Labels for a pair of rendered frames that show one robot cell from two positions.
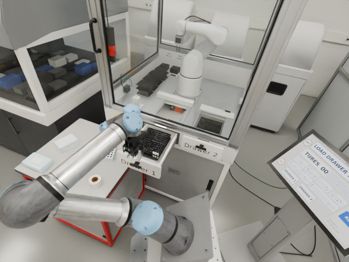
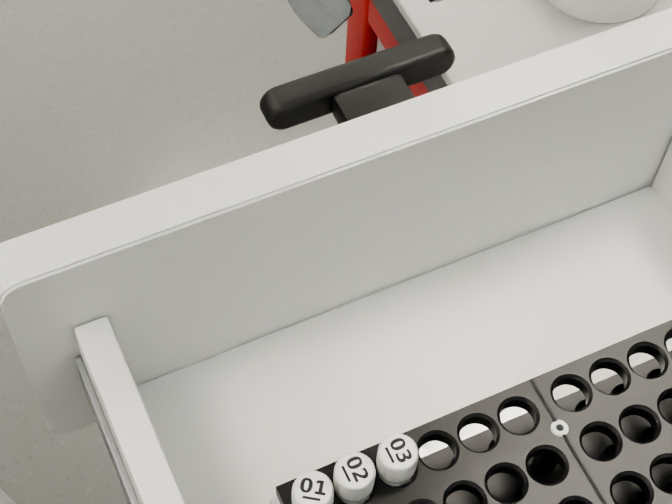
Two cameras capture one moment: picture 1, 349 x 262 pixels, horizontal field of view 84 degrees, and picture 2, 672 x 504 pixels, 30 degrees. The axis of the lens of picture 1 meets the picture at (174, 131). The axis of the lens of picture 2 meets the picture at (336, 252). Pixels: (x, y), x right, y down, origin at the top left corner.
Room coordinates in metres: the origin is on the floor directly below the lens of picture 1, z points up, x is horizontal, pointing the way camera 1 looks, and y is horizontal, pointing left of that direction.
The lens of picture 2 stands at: (0.91, 0.00, 1.26)
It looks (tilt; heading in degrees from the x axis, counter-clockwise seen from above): 58 degrees down; 137
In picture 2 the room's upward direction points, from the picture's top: 3 degrees clockwise
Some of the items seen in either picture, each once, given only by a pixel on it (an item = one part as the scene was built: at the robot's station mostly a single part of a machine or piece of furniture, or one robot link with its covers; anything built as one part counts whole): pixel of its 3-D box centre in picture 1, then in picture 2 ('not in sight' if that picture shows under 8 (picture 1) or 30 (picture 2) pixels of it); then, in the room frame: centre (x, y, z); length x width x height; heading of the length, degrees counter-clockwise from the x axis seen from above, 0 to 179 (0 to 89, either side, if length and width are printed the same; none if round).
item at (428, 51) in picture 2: (136, 164); (373, 105); (0.71, 0.20, 0.91); 0.07 x 0.04 x 0.01; 74
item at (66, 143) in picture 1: (66, 143); not in sight; (0.91, 0.74, 0.79); 0.13 x 0.09 x 0.05; 144
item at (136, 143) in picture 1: (133, 142); not in sight; (0.69, 0.20, 1.10); 0.09 x 0.08 x 0.12; 163
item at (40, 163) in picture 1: (38, 162); not in sight; (0.72, 0.83, 0.78); 0.15 x 0.10 x 0.04; 75
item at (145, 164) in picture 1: (138, 164); (399, 211); (0.74, 0.19, 0.87); 0.29 x 0.02 x 0.11; 74
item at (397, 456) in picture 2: not in sight; (393, 479); (0.82, 0.11, 0.89); 0.01 x 0.01 x 0.05
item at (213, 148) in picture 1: (201, 147); not in sight; (0.95, -0.20, 0.87); 0.29 x 0.02 x 0.11; 74
